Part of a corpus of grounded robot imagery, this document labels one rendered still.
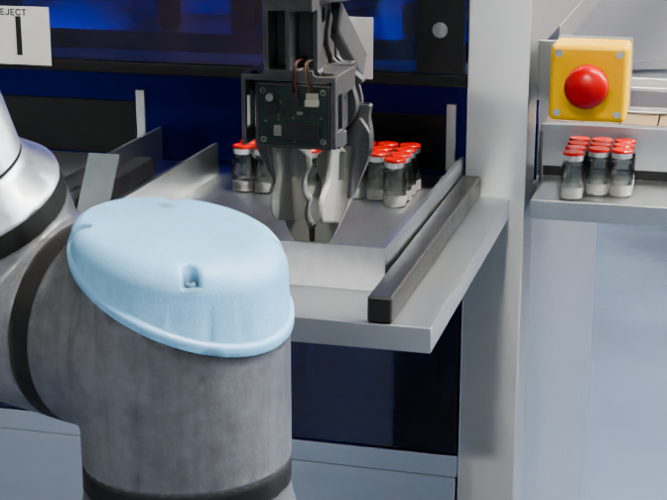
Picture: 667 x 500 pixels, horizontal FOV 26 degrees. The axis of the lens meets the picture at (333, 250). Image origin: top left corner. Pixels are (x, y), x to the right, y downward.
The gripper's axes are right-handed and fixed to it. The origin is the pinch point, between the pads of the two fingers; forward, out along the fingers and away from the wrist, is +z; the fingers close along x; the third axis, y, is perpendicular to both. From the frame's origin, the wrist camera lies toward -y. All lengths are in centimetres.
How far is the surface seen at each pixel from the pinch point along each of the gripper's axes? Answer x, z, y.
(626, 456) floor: 18, 92, -173
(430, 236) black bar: 7.6, 1.7, -8.0
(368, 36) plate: -3.2, -11.4, -31.0
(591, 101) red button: 18.6, -6.6, -27.7
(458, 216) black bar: 8.1, 2.6, -18.3
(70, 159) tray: -37, 4, -35
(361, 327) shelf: 5.9, 4.0, 8.9
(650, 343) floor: 19, 93, -244
